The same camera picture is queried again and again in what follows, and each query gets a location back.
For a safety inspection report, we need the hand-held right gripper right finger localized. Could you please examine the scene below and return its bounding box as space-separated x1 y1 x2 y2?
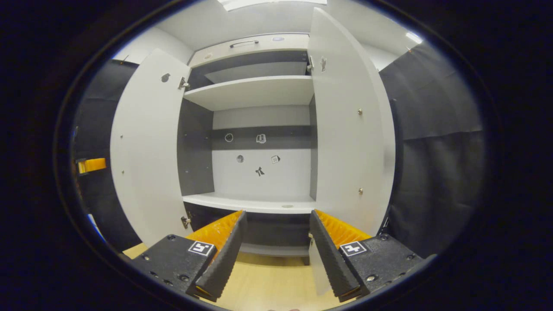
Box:
309 209 426 302

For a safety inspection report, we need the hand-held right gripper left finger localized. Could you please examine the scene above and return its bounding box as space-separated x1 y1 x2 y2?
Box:
130 210 248 302

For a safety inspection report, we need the beige double-door shoe cabinet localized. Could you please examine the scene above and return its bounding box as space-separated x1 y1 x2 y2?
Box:
110 8 397 296

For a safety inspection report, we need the white cabinet base shelf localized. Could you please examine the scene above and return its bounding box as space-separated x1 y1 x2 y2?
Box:
182 192 318 214

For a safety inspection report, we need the beige cabinet drawer front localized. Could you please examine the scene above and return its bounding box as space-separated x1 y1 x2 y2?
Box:
189 34 310 68

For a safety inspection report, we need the black backdrop cloth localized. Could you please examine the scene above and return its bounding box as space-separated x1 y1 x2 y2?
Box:
378 42 486 259
73 60 143 253

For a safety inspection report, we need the long ceiling light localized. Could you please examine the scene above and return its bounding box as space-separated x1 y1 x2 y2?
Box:
218 0 327 12

